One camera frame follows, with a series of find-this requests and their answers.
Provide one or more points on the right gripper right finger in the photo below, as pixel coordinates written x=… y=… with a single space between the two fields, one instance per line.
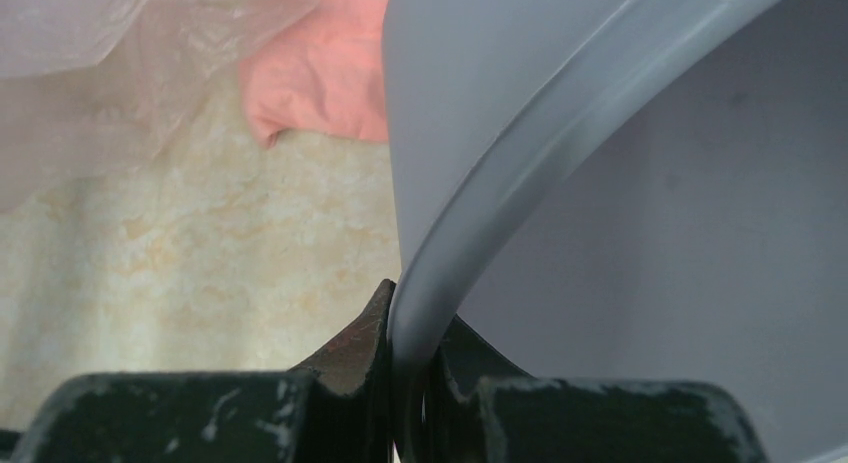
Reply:
x=481 y=407

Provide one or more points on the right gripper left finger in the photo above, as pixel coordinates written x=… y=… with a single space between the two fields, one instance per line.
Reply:
x=331 y=407

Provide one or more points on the grey plastic trash bin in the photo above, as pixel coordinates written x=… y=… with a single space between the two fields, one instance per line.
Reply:
x=647 y=190

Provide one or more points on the pink cloth towel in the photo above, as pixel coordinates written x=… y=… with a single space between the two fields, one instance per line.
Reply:
x=323 y=73

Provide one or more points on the translucent pink trash bag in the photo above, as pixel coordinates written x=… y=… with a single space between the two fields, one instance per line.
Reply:
x=94 y=86

